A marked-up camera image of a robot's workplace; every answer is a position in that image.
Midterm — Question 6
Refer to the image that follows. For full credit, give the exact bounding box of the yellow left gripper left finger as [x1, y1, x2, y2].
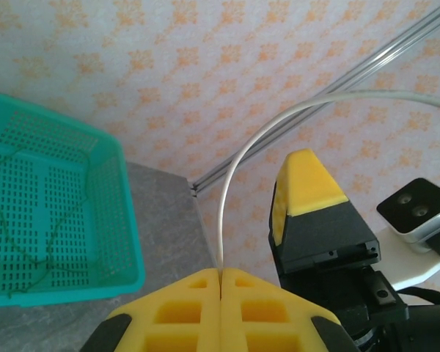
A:
[78, 267, 221, 352]

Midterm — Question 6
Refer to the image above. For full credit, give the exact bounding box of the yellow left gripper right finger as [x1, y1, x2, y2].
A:
[219, 267, 360, 352]

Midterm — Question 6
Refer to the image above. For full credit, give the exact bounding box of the thin white cable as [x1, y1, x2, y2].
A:
[215, 89, 440, 272]

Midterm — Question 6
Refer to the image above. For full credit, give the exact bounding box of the thin green cable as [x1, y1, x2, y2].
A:
[0, 146, 100, 298]

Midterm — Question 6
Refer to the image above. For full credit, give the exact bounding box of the teal perforated plastic basket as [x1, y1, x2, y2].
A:
[0, 93, 147, 309]

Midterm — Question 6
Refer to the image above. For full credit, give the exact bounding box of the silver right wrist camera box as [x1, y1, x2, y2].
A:
[375, 177, 440, 254]

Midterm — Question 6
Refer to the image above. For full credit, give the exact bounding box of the aluminium frame post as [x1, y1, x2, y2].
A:
[190, 0, 440, 195]

